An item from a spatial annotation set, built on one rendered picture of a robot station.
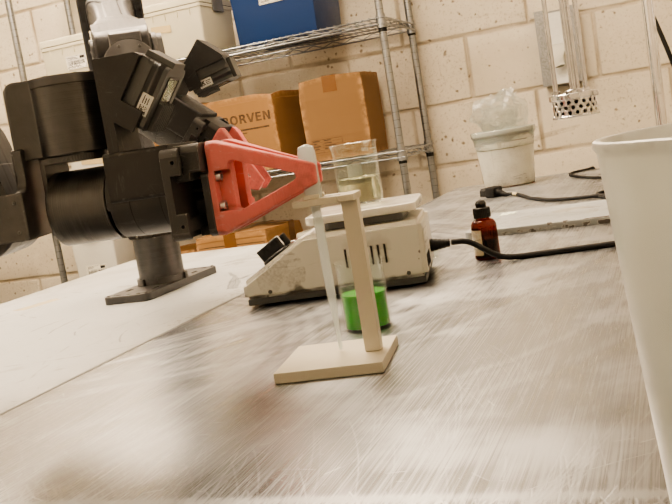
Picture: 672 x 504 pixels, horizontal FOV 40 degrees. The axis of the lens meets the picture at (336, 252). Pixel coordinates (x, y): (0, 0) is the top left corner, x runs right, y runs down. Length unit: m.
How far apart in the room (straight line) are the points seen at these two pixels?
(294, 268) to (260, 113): 2.32
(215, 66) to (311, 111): 2.12
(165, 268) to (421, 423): 0.79
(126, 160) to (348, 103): 2.52
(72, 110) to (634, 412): 0.44
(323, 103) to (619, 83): 1.01
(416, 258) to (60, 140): 0.41
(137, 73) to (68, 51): 2.97
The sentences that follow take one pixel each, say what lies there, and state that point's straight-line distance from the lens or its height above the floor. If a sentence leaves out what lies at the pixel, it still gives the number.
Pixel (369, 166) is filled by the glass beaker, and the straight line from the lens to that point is 1.02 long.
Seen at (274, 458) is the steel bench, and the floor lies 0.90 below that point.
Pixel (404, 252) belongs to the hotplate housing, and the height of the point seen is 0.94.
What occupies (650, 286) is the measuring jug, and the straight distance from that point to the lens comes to 0.32.
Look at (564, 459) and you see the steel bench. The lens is 0.46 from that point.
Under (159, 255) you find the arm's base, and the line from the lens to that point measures 1.28.
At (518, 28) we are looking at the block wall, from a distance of 3.41.
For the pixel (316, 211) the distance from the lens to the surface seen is 0.68.
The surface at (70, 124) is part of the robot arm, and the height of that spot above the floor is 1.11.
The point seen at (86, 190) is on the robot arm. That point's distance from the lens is 0.71.
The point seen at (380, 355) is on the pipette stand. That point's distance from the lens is 0.67.
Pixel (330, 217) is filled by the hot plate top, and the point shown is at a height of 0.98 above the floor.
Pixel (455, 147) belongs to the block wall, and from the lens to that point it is 3.45.
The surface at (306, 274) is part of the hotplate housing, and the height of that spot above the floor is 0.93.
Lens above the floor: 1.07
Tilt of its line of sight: 7 degrees down
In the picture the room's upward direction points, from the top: 9 degrees counter-clockwise
